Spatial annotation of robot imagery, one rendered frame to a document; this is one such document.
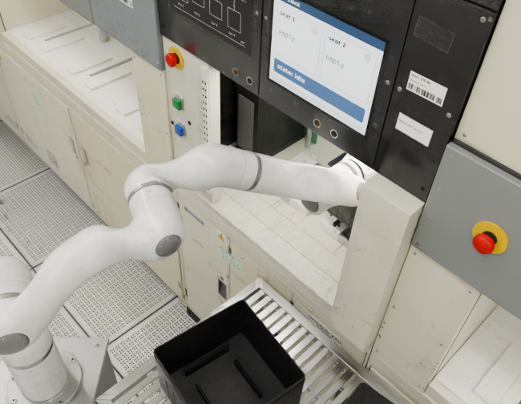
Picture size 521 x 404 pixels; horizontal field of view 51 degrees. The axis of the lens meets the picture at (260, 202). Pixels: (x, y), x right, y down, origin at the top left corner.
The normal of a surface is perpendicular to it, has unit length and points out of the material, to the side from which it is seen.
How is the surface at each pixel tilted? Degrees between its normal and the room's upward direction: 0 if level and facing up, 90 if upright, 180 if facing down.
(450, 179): 90
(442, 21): 90
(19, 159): 0
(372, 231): 90
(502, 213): 90
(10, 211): 0
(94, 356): 0
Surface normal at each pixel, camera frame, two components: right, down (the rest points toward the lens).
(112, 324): 0.04, -0.70
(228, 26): -0.72, 0.48
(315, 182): -0.11, -0.04
